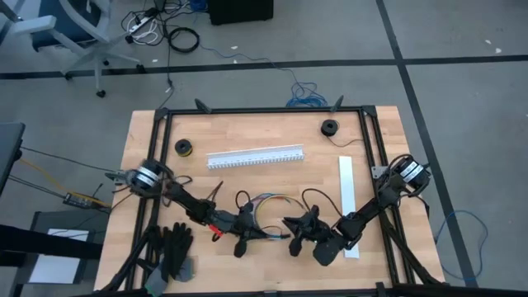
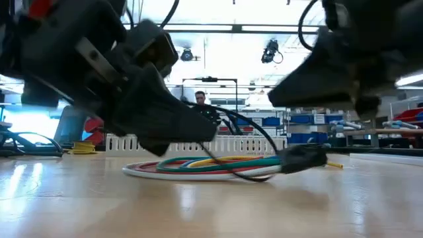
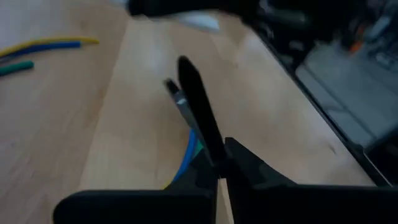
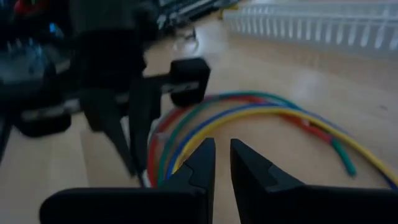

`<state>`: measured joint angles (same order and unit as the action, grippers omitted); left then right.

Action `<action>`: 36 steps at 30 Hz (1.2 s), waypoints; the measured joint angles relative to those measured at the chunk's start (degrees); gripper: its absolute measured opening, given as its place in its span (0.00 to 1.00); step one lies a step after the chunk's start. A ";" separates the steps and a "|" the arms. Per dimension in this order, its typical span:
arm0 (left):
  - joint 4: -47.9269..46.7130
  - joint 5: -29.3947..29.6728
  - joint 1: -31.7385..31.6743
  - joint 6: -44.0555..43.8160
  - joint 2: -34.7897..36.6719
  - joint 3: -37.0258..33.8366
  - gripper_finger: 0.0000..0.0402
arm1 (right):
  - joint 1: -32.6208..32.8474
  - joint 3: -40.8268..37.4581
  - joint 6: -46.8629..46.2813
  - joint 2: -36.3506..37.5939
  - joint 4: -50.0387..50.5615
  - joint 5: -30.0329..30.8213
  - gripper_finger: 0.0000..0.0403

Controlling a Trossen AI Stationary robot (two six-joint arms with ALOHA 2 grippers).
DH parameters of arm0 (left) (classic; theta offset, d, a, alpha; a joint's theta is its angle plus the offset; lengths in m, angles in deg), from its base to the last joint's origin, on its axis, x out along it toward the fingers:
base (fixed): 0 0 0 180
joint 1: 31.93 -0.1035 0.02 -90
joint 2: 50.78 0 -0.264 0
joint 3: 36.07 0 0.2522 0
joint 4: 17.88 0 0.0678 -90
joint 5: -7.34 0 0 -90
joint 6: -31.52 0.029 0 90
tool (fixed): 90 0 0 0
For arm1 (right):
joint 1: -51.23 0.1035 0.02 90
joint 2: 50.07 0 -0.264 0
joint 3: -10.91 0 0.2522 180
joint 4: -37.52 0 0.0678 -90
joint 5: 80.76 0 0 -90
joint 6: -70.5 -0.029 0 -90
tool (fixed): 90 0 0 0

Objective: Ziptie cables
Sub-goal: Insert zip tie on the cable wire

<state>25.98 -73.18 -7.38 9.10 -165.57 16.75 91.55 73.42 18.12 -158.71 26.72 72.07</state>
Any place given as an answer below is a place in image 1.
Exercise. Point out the black box on floor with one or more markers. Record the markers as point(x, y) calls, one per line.
point(239, 11)

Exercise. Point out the small black electronics box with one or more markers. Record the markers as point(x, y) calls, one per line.
point(76, 201)

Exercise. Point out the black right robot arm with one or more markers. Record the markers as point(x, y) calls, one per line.
point(371, 206)

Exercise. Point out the white blue office chair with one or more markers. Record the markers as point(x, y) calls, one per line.
point(74, 29)

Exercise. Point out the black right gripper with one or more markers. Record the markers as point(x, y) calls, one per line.
point(311, 233)

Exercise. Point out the black aluminium table frame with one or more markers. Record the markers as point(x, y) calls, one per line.
point(264, 110)

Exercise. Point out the dark side desk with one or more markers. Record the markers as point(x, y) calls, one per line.
point(10, 148)

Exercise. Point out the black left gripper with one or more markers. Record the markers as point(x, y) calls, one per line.
point(245, 227)

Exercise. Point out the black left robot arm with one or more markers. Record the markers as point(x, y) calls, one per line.
point(185, 200)

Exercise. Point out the white power strip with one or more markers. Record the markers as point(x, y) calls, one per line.
point(142, 24)

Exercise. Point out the white flat duct cover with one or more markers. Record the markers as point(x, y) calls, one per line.
point(347, 181)

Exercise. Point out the grey green glove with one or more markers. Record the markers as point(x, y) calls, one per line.
point(154, 282)

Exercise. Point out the white paper sheet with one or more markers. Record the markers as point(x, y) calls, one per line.
point(53, 268)

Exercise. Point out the black glove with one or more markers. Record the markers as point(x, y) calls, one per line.
point(177, 247)

